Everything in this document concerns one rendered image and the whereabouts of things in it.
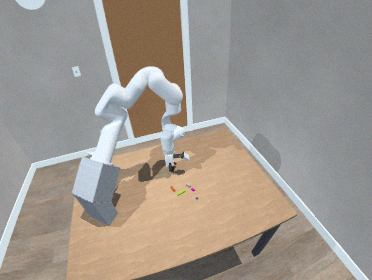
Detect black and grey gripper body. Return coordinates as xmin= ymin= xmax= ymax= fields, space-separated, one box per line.
xmin=165 ymin=153 xmax=174 ymax=167

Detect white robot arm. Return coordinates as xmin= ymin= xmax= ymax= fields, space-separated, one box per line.
xmin=87 ymin=67 xmax=185 ymax=165

